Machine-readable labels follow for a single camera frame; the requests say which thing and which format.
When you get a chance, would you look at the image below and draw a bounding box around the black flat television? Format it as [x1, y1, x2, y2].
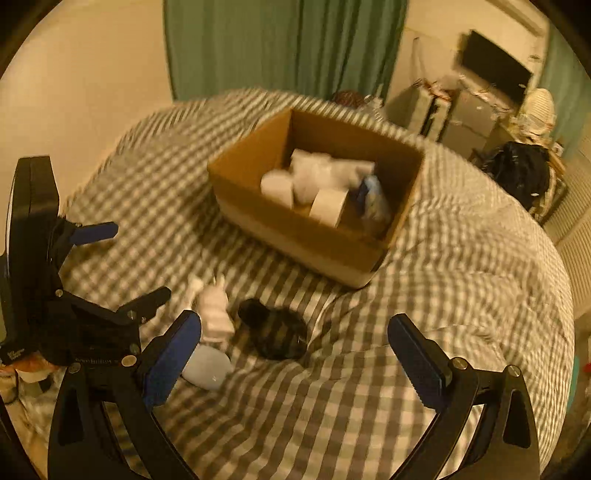
[461, 30, 533, 105]

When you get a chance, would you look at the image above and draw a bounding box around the pale blue rounded object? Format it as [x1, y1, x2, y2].
[180, 346, 234, 392]

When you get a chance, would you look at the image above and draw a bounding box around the green curtain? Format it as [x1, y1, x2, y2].
[537, 23, 591, 155]
[163, 0, 410, 105]

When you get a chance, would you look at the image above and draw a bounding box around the black bag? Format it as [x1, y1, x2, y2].
[479, 140, 551, 209]

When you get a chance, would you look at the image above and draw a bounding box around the grey checked blanket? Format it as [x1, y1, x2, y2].
[18, 88, 576, 480]

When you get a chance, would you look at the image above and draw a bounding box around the grey cabinet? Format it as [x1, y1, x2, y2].
[438, 89, 511, 160]

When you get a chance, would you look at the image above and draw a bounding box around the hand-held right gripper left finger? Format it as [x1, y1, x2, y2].
[47, 310, 204, 480]

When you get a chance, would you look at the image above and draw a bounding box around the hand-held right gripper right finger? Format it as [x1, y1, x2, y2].
[387, 313, 542, 480]

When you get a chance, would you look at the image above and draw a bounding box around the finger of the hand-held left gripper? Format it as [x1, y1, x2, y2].
[51, 216, 120, 247]
[45, 285, 173, 367]

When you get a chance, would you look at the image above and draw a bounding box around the brown woven basket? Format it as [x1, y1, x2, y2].
[331, 90, 366, 107]

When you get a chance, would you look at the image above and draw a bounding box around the white tape roll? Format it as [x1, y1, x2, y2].
[309, 186, 352, 228]

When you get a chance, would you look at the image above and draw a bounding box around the white ribbed fan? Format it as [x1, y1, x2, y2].
[521, 88, 556, 139]

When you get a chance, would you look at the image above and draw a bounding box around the white striped cloth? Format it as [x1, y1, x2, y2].
[185, 273, 236, 343]

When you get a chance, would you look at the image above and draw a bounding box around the brown cardboard box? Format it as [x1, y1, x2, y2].
[207, 107, 426, 289]

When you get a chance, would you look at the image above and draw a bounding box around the white paper roll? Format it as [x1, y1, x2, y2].
[260, 168, 295, 208]

